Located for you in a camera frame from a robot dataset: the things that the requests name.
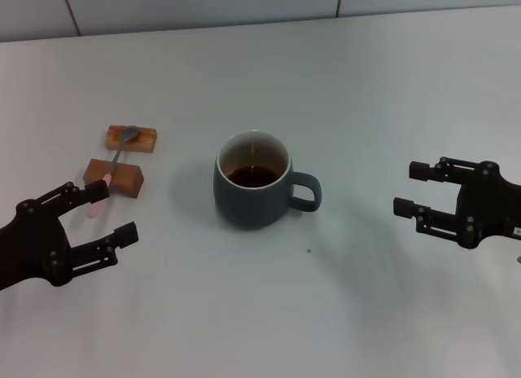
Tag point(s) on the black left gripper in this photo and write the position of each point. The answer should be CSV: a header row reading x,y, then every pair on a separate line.
x,y
32,247

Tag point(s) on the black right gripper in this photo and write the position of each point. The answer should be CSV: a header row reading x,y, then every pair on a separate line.
x,y
488,207

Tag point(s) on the grey ceramic cup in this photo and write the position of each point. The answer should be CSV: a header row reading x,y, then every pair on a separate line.
x,y
244,209

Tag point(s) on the dark brown wooden block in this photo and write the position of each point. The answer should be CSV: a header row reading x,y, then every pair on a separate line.
x,y
126,180

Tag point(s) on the light orange wooden block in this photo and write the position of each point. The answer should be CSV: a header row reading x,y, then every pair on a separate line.
x,y
140,143

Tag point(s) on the dark coffee liquid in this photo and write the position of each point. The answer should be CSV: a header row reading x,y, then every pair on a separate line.
x,y
254,178

